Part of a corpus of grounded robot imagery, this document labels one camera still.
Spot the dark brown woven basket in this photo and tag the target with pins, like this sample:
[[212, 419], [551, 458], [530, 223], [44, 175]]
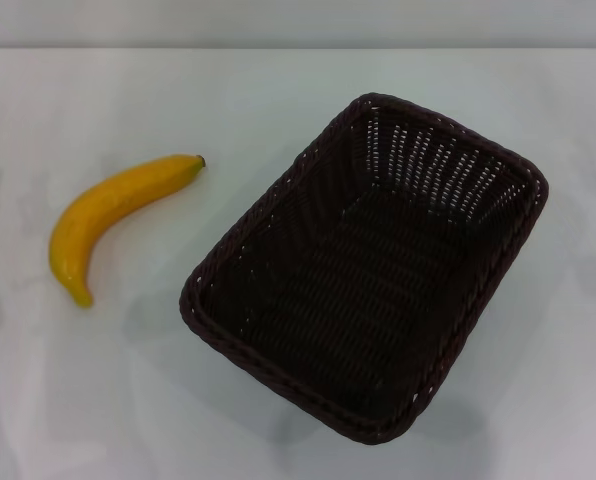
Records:
[[348, 300]]

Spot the yellow banana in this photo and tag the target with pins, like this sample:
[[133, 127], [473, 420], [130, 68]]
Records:
[[103, 200]]

